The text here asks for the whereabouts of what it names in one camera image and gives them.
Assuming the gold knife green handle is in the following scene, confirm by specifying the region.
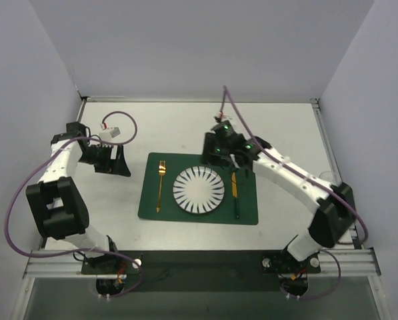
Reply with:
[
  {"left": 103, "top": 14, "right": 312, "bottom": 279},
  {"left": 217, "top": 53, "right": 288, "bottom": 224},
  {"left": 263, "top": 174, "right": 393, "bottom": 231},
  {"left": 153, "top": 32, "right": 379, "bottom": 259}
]
[{"left": 231, "top": 172, "right": 240, "bottom": 219}]

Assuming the white blue striped plate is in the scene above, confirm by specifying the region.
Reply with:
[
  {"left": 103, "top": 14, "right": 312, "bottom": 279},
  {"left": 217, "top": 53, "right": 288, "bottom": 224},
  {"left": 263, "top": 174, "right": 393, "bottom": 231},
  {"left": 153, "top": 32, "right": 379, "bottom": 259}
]
[{"left": 173, "top": 165, "right": 225, "bottom": 215}]

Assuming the dark green placemat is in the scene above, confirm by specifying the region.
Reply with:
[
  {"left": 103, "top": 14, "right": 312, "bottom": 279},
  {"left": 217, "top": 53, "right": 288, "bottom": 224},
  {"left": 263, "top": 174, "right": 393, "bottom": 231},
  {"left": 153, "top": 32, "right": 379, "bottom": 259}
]
[{"left": 138, "top": 153, "right": 259, "bottom": 225}]

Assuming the gold fork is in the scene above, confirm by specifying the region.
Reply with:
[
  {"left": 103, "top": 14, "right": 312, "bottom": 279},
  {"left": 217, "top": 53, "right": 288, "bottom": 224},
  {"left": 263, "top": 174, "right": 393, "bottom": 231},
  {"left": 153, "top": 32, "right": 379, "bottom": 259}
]
[{"left": 156, "top": 160, "right": 167, "bottom": 213}]

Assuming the clear drinking glass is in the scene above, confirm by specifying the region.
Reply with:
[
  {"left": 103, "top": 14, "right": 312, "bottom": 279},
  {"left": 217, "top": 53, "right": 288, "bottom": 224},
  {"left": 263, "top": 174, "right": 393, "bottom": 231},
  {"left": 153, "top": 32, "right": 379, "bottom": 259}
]
[{"left": 319, "top": 171, "right": 339, "bottom": 185}]

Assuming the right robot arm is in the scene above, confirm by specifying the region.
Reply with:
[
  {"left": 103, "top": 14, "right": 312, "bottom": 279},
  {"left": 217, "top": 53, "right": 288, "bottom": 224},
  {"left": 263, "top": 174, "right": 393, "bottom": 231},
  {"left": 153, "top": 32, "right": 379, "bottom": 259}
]
[{"left": 201, "top": 121, "right": 357, "bottom": 272}]

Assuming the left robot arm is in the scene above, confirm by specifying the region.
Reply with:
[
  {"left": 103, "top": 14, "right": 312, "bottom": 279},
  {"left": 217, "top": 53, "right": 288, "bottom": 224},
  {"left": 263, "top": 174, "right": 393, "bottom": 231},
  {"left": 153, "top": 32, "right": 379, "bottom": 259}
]
[{"left": 25, "top": 122, "right": 131, "bottom": 274}]

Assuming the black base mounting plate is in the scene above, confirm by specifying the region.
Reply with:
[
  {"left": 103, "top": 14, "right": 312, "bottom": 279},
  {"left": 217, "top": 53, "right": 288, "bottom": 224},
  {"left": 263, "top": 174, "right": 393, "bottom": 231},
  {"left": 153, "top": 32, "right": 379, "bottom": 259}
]
[{"left": 81, "top": 250, "right": 321, "bottom": 294}]

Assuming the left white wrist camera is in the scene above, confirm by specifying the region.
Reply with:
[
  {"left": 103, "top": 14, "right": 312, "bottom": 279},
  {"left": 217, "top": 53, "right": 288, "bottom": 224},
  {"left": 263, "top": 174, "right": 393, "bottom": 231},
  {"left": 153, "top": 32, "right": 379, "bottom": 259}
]
[{"left": 98, "top": 127, "right": 121, "bottom": 141}]

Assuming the aluminium front rail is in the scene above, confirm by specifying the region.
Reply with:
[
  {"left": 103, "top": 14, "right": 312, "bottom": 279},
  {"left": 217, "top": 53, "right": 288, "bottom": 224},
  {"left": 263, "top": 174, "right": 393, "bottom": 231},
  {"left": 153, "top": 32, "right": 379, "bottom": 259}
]
[{"left": 24, "top": 249, "right": 381, "bottom": 279}]

